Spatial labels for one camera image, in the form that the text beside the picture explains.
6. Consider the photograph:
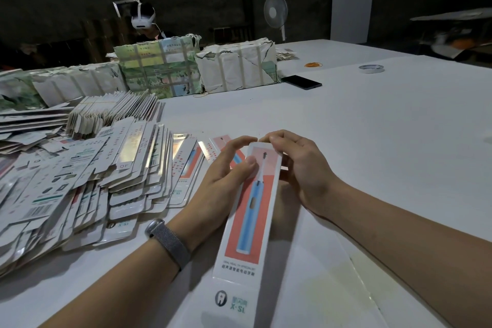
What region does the toothbrush carton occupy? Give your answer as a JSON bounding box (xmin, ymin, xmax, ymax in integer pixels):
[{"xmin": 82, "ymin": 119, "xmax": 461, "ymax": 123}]
[{"xmin": 200, "ymin": 141, "xmax": 284, "ymax": 328}]

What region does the pile of cartons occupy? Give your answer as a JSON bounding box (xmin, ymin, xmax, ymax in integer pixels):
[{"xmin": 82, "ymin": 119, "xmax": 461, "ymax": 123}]
[{"xmin": 0, "ymin": 92, "xmax": 249, "ymax": 276}]

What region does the white strapped wrapped bundle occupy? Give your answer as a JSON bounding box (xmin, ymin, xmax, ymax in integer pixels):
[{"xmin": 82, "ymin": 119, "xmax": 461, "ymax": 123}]
[{"xmin": 195, "ymin": 37, "xmax": 279, "ymax": 95}]

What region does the white standing fan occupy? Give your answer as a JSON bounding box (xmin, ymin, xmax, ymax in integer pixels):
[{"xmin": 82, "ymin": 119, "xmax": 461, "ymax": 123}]
[{"xmin": 263, "ymin": 0, "xmax": 289, "ymax": 42}]

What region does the row of white wrapped bundles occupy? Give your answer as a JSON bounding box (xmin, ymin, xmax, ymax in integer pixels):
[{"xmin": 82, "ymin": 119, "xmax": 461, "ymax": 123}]
[{"xmin": 0, "ymin": 61, "xmax": 129, "ymax": 114}]

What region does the person's left hand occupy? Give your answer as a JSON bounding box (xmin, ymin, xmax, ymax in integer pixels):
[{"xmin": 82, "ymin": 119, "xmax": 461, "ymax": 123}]
[{"xmin": 167, "ymin": 135, "xmax": 261, "ymax": 253}]

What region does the grey band wristwatch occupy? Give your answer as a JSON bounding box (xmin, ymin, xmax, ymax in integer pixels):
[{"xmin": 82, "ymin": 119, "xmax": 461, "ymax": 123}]
[{"xmin": 145, "ymin": 218, "xmax": 193, "ymax": 272}]

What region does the fanned stack of white cartons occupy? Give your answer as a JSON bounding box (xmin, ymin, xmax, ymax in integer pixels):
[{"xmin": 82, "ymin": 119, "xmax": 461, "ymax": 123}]
[{"xmin": 65, "ymin": 91, "xmax": 166, "ymax": 139}]

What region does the person's right hand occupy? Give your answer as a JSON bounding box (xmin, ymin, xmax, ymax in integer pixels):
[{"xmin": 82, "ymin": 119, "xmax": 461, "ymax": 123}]
[{"xmin": 261, "ymin": 129, "xmax": 344, "ymax": 218}]

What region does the black smartphone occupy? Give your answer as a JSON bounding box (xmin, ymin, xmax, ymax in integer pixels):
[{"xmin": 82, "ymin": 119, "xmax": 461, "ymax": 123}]
[{"xmin": 280, "ymin": 75, "xmax": 324, "ymax": 92}]

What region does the white head-mounted camera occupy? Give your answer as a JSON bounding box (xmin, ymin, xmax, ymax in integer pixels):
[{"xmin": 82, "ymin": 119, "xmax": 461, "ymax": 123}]
[{"xmin": 113, "ymin": 0, "xmax": 157, "ymax": 30}]

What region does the person's left forearm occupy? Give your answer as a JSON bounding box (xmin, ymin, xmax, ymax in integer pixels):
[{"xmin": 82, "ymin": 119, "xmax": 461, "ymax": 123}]
[{"xmin": 40, "ymin": 239, "xmax": 181, "ymax": 328}]

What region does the small white paper stack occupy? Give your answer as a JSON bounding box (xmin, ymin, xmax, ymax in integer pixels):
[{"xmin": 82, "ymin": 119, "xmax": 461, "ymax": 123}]
[{"xmin": 275, "ymin": 47, "xmax": 300, "ymax": 62}]

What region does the dark wooden chair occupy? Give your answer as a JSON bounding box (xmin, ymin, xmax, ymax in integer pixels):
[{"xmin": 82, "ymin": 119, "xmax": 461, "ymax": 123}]
[{"xmin": 211, "ymin": 24, "xmax": 252, "ymax": 43}]

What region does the person's right forearm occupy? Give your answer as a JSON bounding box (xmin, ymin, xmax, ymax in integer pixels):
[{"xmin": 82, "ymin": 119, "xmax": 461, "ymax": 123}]
[{"xmin": 319, "ymin": 183, "xmax": 492, "ymax": 328}]

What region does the green printed wrapped bundle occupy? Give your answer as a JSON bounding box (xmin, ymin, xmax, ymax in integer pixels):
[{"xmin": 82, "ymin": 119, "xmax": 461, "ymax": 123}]
[{"xmin": 113, "ymin": 33, "xmax": 204, "ymax": 100}]

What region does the cluttered side table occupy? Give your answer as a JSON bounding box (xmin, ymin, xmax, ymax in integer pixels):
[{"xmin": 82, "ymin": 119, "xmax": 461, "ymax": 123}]
[{"xmin": 409, "ymin": 7, "xmax": 492, "ymax": 70}]

